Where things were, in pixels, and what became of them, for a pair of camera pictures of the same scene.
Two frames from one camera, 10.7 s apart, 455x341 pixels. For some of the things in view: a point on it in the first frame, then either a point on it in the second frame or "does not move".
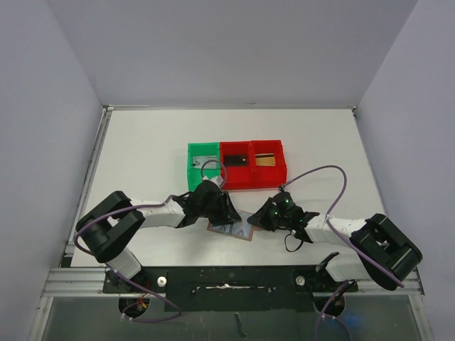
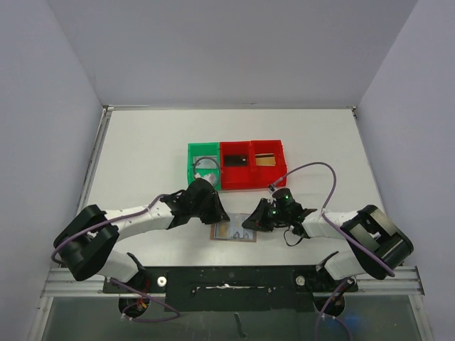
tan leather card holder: (242, 229) → (213, 233)
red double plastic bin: (252, 175) does not move
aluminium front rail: (88, 282) does not move
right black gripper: (267, 214) does not move
